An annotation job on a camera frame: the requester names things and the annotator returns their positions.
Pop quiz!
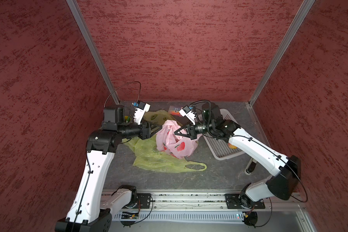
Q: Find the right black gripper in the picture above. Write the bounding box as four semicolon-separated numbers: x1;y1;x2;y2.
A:
174;118;215;139

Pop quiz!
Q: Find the pink plastic bag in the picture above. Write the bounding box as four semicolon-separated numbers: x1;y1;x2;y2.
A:
156;120;202;159

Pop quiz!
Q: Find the green plastic bag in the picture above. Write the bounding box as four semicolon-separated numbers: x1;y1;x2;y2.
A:
123;110;207;173

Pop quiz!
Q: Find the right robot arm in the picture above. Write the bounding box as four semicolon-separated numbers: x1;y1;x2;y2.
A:
175;100;301;209

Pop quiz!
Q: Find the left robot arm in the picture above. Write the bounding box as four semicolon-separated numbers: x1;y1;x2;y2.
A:
55;101;162;232

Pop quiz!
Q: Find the orange yellow peach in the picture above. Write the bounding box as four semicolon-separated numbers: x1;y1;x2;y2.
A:
228;143;238;149

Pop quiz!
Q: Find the crayon box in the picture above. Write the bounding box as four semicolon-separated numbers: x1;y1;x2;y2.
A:
168;106;182;116

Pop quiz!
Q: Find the white plastic basket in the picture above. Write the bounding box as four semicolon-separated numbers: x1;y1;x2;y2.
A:
198;108;247;160

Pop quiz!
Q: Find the black white marker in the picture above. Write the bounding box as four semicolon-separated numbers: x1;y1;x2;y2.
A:
245;158;257;175

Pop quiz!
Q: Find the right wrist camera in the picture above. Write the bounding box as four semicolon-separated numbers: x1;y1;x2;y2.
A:
179;105;196;125

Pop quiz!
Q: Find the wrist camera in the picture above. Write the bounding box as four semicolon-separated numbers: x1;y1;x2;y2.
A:
132;101;150;125
179;105;196;125

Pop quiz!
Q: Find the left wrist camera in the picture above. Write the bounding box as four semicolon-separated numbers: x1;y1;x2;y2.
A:
132;101;150;125

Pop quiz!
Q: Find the aluminium front rail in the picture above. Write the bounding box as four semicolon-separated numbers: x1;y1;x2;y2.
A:
137;189;306;212

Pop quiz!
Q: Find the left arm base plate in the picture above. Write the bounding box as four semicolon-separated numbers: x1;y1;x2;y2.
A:
122;193;153;210

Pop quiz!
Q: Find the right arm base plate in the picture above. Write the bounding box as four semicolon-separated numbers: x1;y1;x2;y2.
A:
224;193;265;210

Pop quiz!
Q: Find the left aluminium corner post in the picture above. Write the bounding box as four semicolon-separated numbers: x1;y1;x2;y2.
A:
66;0;120;104

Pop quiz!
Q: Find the aluminium corner post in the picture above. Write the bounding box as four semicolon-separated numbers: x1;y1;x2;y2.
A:
66;0;120;104
248;0;315;108

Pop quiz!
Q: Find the right aluminium corner post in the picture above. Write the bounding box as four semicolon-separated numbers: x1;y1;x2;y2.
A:
248;0;315;108

